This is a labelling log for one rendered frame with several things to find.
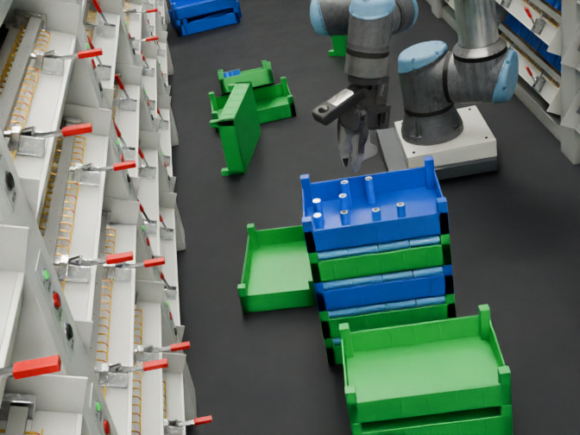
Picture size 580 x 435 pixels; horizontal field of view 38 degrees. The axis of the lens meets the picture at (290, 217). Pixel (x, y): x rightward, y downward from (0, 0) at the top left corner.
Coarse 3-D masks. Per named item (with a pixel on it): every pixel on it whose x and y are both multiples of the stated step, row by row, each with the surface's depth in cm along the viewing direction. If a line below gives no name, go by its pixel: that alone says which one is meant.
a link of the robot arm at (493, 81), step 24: (456, 0) 231; (480, 0) 227; (480, 24) 231; (456, 48) 240; (480, 48) 234; (504, 48) 236; (456, 72) 241; (480, 72) 237; (504, 72) 235; (456, 96) 245; (480, 96) 241; (504, 96) 238
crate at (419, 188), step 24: (408, 168) 192; (432, 168) 190; (312, 192) 195; (336, 192) 195; (360, 192) 195; (384, 192) 195; (408, 192) 193; (432, 192) 191; (312, 216) 191; (336, 216) 190; (360, 216) 188; (384, 216) 186; (408, 216) 185; (432, 216) 175; (312, 240) 178; (336, 240) 178; (360, 240) 178; (384, 240) 178
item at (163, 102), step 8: (160, 96) 297; (168, 96) 298; (160, 104) 299; (168, 104) 299; (160, 112) 296; (168, 112) 298; (160, 120) 284; (168, 120) 292; (160, 128) 285; (168, 128) 287; (160, 136) 279; (168, 136) 281; (168, 144) 276; (168, 152) 271; (168, 160) 262; (168, 168) 261
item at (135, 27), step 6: (126, 0) 277; (132, 0) 279; (138, 0) 279; (126, 6) 275; (132, 6) 277; (138, 6) 278; (132, 24) 261; (138, 24) 262; (132, 30) 256; (138, 30) 258; (132, 36) 252; (138, 36) 253; (138, 48) 244; (138, 54) 226; (138, 60) 227
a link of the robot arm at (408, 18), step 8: (400, 0) 180; (408, 0) 183; (400, 8) 178; (408, 8) 181; (416, 8) 185; (400, 16) 178; (408, 16) 182; (416, 16) 186; (400, 24) 179; (408, 24) 184
